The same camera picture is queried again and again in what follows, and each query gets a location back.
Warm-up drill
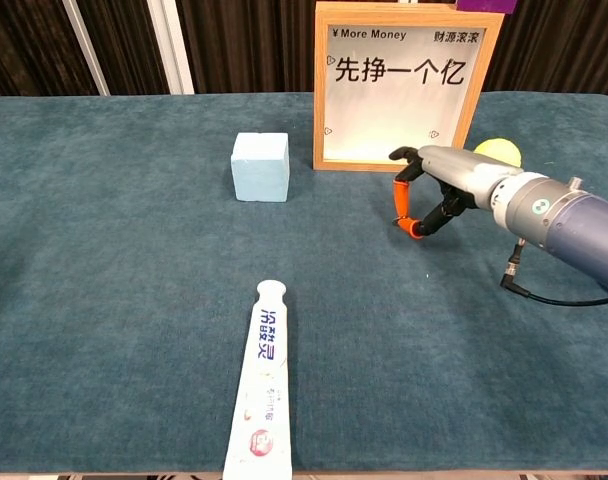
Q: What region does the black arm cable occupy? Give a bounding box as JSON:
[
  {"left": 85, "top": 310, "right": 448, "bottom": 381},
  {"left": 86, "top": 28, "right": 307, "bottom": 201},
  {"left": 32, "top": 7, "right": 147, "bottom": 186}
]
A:
[{"left": 500, "top": 238, "right": 608, "bottom": 306}]

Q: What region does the yellow tennis ball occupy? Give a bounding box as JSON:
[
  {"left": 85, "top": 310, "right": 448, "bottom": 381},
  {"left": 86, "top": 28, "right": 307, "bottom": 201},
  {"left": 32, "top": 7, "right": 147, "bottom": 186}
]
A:
[{"left": 472, "top": 138, "right": 523, "bottom": 169}]

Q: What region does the teal table cloth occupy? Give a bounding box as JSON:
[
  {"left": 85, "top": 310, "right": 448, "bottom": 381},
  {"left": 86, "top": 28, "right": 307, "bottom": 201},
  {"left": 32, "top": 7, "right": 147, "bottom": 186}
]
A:
[{"left": 0, "top": 91, "right": 608, "bottom": 475}]

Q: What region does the purple block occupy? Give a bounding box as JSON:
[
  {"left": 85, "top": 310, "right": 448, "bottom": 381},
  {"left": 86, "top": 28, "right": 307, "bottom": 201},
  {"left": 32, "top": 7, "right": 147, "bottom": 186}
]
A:
[{"left": 455, "top": 0, "right": 519, "bottom": 15}]

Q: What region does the thin white frame post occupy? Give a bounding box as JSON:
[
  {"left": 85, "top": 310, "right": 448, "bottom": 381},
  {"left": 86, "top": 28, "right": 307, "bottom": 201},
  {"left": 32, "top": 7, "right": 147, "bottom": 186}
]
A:
[{"left": 61, "top": 0, "right": 111, "bottom": 96}]

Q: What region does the white toothpaste tube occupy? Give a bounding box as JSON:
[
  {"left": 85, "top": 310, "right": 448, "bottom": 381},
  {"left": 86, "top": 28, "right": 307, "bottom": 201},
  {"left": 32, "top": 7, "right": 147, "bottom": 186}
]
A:
[{"left": 222, "top": 279, "right": 294, "bottom": 480}]

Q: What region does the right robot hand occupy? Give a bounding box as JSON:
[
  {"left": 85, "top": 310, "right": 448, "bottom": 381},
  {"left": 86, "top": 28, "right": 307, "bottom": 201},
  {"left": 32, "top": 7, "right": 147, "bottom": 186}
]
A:
[{"left": 387, "top": 145, "right": 524, "bottom": 240}]

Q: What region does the light blue foam cube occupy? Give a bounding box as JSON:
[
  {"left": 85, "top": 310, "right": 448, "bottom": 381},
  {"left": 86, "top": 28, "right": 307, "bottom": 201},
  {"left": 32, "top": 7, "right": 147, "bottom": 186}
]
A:
[{"left": 230, "top": 132, "right": 291, "bottom": 203}]

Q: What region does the wooden framed coin box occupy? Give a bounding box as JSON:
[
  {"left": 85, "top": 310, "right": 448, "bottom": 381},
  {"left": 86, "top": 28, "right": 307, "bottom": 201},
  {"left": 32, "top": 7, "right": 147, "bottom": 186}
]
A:
[{"left": 312, "top": 1, "right": 506, "bottom": 176}]

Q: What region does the wide white frame post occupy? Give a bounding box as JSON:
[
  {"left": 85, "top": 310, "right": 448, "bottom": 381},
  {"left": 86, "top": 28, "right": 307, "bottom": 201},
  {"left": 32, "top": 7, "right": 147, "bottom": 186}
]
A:
[{"left": 146, "top": 0, "right": 196, "bottom": 95}]

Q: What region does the dark pleated curtain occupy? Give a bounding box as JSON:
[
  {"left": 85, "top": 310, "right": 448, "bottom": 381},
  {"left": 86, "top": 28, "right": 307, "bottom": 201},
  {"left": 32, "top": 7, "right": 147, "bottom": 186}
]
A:
[{"left": 0, "top": 0, "right": 608, "bottom": 97}]

